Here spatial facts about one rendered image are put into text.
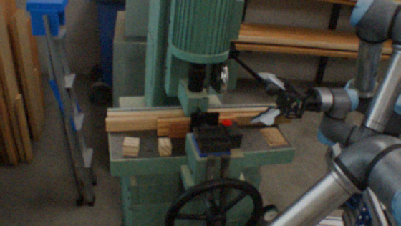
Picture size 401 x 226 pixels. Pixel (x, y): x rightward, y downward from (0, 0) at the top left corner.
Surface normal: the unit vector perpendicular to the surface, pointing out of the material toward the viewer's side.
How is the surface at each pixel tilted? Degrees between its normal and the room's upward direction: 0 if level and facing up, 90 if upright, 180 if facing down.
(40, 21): 90
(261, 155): 90
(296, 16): 90
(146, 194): 90
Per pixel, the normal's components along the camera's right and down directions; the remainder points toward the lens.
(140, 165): 0.25, 0.50
